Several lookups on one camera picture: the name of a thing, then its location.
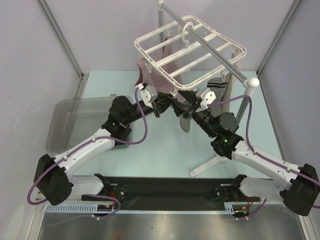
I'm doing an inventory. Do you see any white clip drying hanger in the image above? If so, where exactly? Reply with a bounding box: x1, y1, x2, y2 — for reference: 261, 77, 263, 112
134, 15, 247, 91

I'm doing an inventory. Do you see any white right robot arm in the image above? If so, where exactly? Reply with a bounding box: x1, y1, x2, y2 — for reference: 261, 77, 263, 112
172, 91, 320, 217

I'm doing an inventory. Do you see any grey striped sock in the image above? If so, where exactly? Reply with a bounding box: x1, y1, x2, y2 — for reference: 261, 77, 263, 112
207, 77, 228, 117
179, 114, 193, 133

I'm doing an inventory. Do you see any pink tank top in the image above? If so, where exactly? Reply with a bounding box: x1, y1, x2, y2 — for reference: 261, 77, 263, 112
135, 43, 185, 103

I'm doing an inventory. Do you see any grey plastic bin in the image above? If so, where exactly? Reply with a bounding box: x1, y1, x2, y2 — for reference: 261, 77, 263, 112
46, 94, 134, 151

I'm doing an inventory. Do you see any beige sock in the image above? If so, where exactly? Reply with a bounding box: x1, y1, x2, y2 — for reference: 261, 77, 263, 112
220, 72, 236, 113

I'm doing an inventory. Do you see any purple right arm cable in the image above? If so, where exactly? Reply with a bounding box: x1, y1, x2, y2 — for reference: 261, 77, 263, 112
208, 95, 320, 216

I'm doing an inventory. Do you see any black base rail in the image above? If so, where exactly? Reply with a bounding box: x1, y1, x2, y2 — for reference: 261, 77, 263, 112
81, 174, 260, 212

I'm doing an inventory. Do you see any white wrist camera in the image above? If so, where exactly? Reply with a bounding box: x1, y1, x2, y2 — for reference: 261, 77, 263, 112
195, 87, 216, 112
135, 83, 158, 107

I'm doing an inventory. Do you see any grey metal clothes stand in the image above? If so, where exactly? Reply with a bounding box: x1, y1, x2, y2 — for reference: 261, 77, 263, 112
158, 0, 260, 177

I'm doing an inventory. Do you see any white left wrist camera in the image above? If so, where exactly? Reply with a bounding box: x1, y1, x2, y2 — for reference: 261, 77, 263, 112
135, 83, 158, 107

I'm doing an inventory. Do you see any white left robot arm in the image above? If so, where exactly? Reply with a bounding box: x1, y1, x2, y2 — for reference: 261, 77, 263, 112
27, 93, 172, 206

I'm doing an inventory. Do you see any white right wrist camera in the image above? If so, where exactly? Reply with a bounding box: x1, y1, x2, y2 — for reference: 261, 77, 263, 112
195, 87, 216, 112

